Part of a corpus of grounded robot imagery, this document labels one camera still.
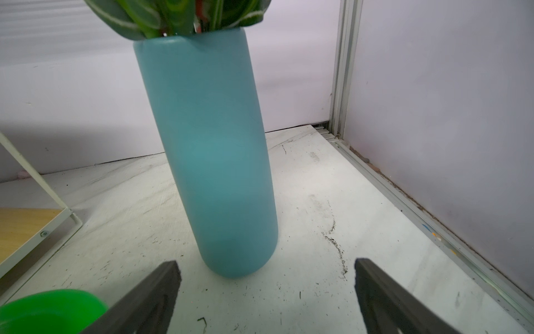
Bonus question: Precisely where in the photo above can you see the teal plant pot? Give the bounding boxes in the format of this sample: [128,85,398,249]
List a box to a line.
[133,29,278,278]

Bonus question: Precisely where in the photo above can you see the green plastic basket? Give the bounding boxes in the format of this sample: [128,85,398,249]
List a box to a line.
[1,289,108,333]

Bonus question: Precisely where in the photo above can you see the white wooden two-tier shelf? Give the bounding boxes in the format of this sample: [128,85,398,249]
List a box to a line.
[1,134,83,305]

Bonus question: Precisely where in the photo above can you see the green artificial plant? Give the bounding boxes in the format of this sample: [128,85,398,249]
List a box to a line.
[85,0,271,41]

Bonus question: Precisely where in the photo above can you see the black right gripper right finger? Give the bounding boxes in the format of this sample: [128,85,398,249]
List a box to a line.
[354,258,458,333]

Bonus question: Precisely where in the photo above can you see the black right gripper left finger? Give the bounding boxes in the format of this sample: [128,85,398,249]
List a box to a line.
[82,260,182,333]

